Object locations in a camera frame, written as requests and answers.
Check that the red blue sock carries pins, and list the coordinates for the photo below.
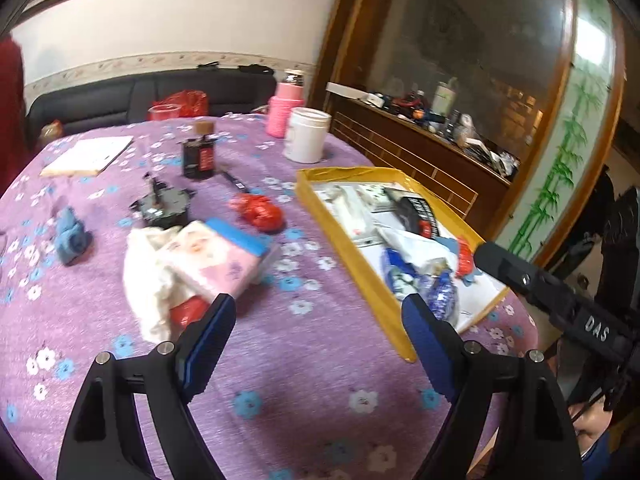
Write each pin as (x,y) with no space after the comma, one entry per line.
(459,247)

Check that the white flat box on cabinet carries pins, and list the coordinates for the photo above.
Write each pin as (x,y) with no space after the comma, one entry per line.
(371,99)

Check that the cream white cloth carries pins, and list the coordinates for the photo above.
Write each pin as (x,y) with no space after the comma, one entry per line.
(151,289)

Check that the red packet under cloth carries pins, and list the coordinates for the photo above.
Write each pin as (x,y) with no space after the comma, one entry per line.
(190,311)

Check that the brown small jar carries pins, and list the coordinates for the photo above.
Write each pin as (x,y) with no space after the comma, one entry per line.
(50,133)

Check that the clear plastic cup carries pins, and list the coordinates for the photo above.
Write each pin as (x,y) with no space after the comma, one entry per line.
(164,111)

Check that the white plastic sachet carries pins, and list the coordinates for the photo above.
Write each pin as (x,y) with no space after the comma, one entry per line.
(347,208)

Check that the person's right hand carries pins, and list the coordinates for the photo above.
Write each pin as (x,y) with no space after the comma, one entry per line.
(590,422)

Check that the blue small sock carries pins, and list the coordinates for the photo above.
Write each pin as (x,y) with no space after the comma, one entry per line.
(72,240)

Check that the person in red clothes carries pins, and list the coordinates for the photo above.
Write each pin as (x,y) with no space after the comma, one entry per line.
(14,151)

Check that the black leather sofa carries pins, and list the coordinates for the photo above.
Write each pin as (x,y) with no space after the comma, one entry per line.
(126,100)

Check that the pink tissue pack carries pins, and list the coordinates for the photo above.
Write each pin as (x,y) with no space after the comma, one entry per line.
(214,257)

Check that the black small gadget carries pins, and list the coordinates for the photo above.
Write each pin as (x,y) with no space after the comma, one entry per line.
(163,206)

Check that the wooden brick-pattern cabinet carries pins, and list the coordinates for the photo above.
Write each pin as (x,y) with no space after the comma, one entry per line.
(511,58)

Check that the pink thermos bottle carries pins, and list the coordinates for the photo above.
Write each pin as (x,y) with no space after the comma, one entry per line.
(289,94)

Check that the white green leaf tissue pack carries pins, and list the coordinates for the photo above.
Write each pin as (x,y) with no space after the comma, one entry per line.
(373,195)

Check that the dark ink bottle with cork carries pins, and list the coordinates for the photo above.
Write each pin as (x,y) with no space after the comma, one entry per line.
(198,152)

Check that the blue white patterned cloth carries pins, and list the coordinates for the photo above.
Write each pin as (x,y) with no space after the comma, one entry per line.
(436,287)

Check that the purple floral tablecloth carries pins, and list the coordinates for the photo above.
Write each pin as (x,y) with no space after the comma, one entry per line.
(118,244)

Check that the yellow shallow cardboard box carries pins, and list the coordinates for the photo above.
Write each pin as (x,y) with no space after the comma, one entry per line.
(364,263)

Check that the white notepad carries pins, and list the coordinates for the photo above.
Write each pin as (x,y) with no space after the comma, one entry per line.
(88,157)

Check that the white plastic jar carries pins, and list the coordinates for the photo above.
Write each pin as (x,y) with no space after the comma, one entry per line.
(305,135)

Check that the blue white tissue pack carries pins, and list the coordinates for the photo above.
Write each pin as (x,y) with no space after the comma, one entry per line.
(400,277)

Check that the black snack packet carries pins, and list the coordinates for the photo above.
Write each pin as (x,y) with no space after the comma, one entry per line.
(415,214)

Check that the red plastic bag on sofa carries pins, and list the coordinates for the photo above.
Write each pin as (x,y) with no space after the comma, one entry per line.
(193,103)

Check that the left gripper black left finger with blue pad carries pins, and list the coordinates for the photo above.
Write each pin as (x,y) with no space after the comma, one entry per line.
(103,438)

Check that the white green tumbler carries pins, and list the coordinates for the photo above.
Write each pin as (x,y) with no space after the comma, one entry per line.
(444,97)

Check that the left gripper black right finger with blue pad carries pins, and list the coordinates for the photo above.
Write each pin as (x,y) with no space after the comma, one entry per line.
(535,438)

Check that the bamboo print glass panel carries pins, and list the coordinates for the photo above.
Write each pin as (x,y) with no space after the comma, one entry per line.
(574,135)

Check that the red crumpled plastic bag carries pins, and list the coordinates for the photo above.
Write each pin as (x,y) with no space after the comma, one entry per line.
(258,211)

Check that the black pen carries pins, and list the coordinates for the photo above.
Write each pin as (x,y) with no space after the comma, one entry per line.
(237,183)

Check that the white cloth in box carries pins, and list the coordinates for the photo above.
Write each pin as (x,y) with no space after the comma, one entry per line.
(422,253)

